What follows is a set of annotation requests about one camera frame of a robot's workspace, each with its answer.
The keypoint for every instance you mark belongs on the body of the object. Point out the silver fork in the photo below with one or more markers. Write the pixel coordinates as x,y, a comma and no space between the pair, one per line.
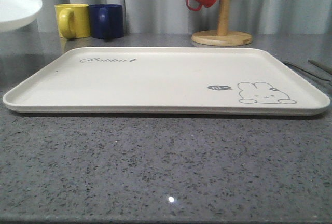
289,64

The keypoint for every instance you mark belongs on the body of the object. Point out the silver chopstick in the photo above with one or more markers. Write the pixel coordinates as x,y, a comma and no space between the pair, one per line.
321,66

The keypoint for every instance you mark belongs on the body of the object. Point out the white round plate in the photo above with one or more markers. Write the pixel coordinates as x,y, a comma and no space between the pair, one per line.
16,14

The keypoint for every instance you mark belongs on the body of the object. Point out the cream rabbit serving tray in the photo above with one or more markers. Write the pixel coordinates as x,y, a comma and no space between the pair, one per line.
231,81

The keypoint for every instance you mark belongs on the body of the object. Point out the wooden mug tree stand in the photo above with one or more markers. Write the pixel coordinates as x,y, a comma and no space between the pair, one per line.
222,36

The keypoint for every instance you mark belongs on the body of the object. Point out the dark blue mug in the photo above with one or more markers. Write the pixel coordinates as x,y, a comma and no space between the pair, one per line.
106,21

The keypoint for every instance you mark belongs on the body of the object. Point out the yellow mug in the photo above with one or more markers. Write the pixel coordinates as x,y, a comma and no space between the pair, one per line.
73,20

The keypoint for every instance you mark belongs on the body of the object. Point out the grey curtain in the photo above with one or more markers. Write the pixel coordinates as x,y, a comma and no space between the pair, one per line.
173,17

